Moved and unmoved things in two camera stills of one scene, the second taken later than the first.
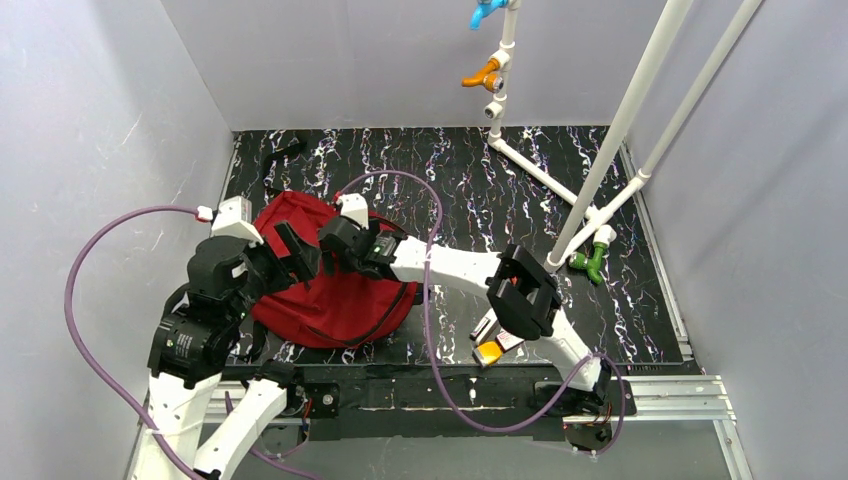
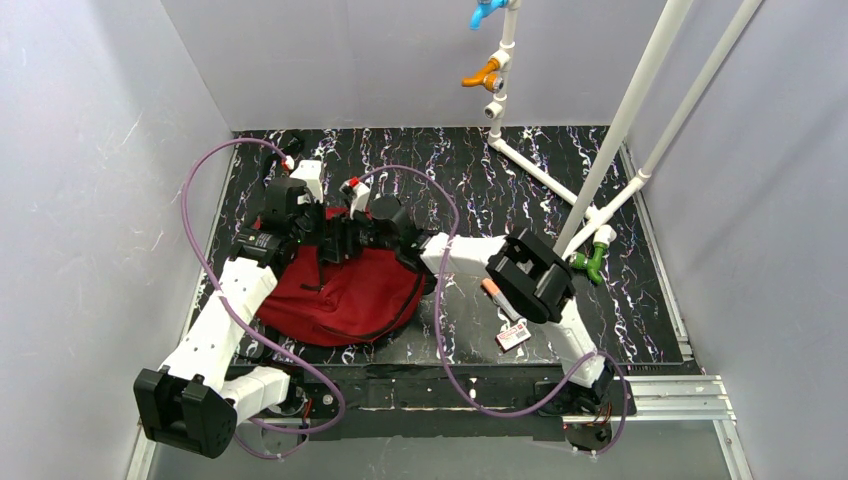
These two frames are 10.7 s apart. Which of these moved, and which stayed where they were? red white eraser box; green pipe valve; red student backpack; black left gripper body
Moved: black left gripper body
Stayed: green pipe valve; red white eraser box; red student backpack
